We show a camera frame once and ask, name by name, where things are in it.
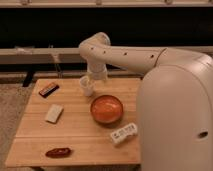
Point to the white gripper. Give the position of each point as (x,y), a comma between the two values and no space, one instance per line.
(97,72)

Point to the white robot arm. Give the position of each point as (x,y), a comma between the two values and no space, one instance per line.
(174,101)

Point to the white paper cup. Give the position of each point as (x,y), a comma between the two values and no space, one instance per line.
(86,85)

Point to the orange bowl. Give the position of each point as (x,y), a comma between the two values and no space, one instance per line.
(106,109)

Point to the dark brown snack bar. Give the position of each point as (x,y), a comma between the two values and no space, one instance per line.
(46,91)

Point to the white rectangular sponge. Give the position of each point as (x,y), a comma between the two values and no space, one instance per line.
(53,113)

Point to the white plastic bottle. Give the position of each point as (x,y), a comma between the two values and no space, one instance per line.
(121,134)

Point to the wooden table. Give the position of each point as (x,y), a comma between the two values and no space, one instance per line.
(89,142)

